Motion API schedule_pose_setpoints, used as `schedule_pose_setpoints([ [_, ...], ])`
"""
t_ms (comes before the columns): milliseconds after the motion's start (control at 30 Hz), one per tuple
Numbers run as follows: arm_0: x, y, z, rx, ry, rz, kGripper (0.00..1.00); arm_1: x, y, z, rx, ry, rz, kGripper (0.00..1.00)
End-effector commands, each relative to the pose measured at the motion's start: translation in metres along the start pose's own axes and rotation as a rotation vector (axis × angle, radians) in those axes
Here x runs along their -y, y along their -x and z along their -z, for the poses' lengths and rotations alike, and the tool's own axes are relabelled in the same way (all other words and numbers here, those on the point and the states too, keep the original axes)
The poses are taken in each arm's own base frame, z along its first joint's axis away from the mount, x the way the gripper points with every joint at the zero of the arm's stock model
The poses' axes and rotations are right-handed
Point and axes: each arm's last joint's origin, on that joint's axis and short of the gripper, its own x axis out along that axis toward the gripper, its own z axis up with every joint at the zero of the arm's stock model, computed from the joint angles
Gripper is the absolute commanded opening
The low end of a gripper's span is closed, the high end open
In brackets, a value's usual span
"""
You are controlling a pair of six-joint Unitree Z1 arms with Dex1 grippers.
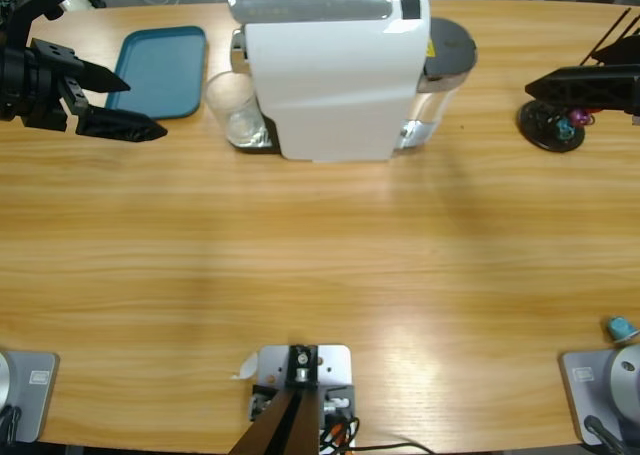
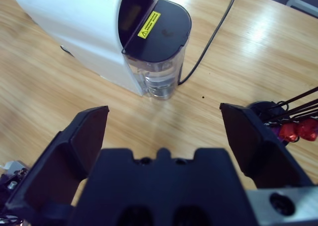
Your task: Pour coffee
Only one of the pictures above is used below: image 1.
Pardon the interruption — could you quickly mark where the teal plastic tray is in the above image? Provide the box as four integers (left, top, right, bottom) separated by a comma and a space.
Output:
103, 25, 209, 125

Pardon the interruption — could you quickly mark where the white capsule coffee machine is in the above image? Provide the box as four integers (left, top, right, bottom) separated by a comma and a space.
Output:
227, 0, 432, 165

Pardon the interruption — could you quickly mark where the white mount block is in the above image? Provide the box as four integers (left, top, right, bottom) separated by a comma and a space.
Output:
249, 343, 357, 451

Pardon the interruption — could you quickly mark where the black mount cable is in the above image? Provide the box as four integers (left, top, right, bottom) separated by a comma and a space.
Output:
318, 415, 436, 455

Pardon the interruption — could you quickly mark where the clear water tank dark lid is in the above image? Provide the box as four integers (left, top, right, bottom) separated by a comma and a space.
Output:
392, 17, 479, 154

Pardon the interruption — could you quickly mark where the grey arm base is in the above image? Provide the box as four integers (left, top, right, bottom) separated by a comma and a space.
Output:
558, 343, 640, 446
0, 349, 60, 444

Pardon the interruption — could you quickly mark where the white paper tag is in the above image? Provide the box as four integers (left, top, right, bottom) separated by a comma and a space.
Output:
229, 352, 260, 381

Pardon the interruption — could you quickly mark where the dark brown mount post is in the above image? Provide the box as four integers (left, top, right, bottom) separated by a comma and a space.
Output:
230, 344, 321, 455

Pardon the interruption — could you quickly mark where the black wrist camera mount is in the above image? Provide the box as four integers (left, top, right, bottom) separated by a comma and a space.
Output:
0, 0, 69, 51

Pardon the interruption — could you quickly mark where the black capsule stand with rods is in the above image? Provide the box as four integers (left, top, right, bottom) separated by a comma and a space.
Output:
518, 7, 640, 154

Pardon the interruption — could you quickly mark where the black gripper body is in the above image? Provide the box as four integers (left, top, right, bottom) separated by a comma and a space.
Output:
0, 38, 89, 131

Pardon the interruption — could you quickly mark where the clear glass cup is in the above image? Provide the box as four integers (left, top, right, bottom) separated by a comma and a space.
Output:
203, 71, 271, 149

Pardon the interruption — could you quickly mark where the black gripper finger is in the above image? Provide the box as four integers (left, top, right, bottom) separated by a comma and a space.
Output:
524, 64, 640, 114
592, 34, 640, 67
76, 105, 169, 146
74, 57, 132, 95

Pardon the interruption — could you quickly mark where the black base cable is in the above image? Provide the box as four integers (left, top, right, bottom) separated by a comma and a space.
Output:
0, 404, 22, 444
583, 414, 626, 455

